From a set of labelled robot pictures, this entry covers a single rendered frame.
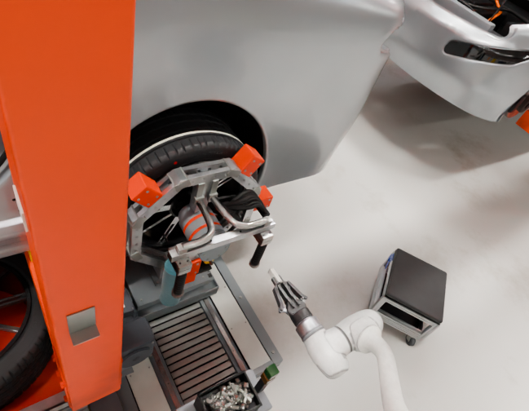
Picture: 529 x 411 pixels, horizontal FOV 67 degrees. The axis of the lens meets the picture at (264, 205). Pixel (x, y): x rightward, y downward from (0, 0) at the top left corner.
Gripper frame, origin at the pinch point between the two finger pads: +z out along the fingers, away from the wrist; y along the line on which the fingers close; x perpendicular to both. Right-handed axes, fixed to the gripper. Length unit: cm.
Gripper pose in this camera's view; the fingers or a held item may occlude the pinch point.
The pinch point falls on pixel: (275, 276)
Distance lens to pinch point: 156.5
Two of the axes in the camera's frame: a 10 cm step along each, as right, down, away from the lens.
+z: -5.2, -7.1, 4.7
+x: 2.7, -6.6, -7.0
